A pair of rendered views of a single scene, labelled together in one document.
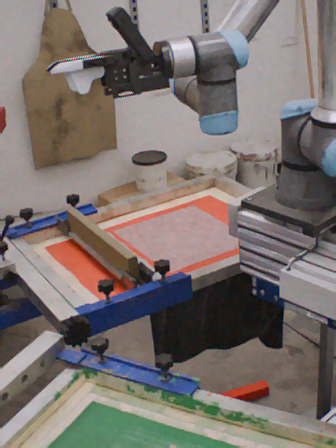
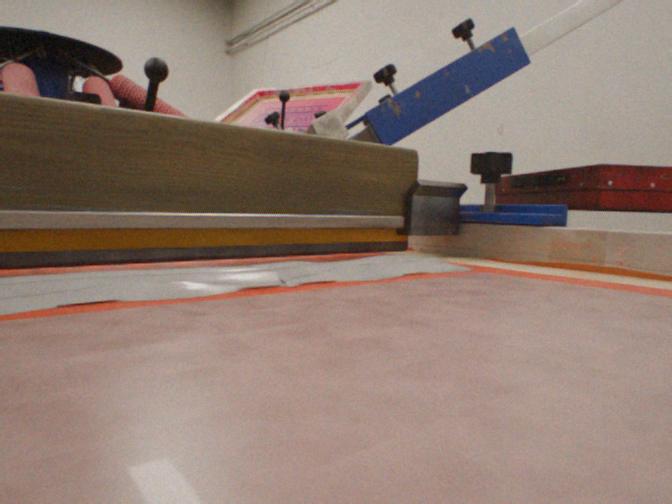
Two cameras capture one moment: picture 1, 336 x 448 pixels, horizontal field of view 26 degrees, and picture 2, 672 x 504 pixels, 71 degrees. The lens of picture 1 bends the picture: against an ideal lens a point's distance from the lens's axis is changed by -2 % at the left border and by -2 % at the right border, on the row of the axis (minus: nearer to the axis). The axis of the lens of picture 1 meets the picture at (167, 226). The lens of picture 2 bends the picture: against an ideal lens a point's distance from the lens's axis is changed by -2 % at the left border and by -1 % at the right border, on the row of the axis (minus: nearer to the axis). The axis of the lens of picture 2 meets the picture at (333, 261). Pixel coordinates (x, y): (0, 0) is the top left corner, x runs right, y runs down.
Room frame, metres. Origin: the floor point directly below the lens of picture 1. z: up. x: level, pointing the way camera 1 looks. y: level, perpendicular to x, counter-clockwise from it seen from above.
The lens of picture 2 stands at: (1.91, -0.17, 1.00)
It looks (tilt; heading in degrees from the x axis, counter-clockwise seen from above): 6 degrees down; 81
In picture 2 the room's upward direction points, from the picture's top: 2 degrees clockwise
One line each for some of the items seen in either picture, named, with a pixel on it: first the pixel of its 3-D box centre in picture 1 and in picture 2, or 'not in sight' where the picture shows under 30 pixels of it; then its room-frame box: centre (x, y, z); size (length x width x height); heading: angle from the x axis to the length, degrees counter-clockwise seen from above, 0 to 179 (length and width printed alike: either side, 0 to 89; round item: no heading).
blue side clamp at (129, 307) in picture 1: (137, 301); not in sight; (1.62, 0.09, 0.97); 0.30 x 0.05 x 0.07; 119
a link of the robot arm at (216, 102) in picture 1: (214, 101); not in sight; (1.36, -0.11, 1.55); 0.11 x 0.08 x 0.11; 17
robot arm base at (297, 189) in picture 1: (307, 176); not in sight; (1.54, -0.33, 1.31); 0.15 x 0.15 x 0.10
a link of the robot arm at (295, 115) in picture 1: (308, 128); not in sight; (1.54, -0.33, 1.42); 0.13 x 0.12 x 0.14; 17
